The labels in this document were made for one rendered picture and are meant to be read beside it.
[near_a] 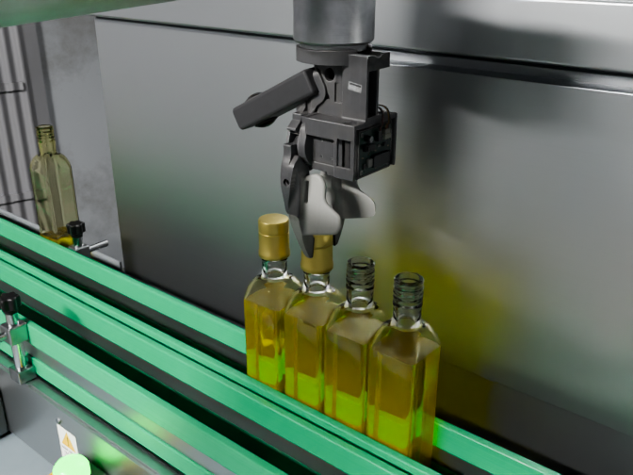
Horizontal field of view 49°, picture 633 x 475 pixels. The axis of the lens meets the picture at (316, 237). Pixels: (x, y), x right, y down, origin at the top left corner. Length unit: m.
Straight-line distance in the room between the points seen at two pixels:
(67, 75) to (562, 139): 2.65
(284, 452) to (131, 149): 0.60
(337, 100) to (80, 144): 2.61
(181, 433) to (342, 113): 0.39
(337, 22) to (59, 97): 2.59
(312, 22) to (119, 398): 0.50
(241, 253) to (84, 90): 2.20
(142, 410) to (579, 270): 0.51
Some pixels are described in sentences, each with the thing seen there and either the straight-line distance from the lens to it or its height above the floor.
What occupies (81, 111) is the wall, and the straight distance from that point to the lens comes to 3.20.
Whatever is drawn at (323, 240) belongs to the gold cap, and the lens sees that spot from 0.72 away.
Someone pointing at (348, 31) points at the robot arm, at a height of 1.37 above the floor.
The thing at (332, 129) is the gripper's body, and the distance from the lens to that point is 0.64.
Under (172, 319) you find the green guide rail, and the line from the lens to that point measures 1.05.
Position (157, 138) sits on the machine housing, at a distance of 1.14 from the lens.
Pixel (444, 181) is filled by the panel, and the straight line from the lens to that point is 0.77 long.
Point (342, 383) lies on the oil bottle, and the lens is 0.76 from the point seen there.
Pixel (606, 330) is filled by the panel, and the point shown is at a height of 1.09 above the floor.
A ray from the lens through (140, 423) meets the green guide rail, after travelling 0.88.
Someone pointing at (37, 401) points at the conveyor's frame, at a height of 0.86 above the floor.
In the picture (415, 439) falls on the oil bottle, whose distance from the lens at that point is 0.75.
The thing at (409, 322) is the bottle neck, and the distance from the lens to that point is 0.69.
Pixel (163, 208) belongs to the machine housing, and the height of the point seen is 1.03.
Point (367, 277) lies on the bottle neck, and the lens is 0.70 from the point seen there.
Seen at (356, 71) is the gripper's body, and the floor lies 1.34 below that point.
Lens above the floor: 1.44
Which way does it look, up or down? 23 degrees down
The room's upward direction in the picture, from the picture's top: straight up
